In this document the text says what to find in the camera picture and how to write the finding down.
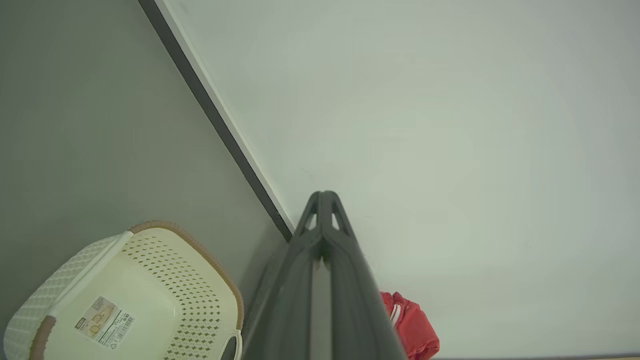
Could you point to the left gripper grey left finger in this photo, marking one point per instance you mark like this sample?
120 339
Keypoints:
282 310

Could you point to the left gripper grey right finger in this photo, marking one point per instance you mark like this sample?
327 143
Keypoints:
360 315

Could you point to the red Bulls sports garment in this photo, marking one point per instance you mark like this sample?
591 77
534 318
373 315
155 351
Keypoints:
415 330

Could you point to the cream perforated laundry basket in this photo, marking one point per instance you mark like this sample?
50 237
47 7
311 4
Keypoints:
150 285

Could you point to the paper label sticker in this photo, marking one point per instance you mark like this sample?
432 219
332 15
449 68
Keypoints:
105 321

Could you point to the dark grey wall baseboard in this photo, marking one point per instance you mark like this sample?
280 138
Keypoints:
215 112

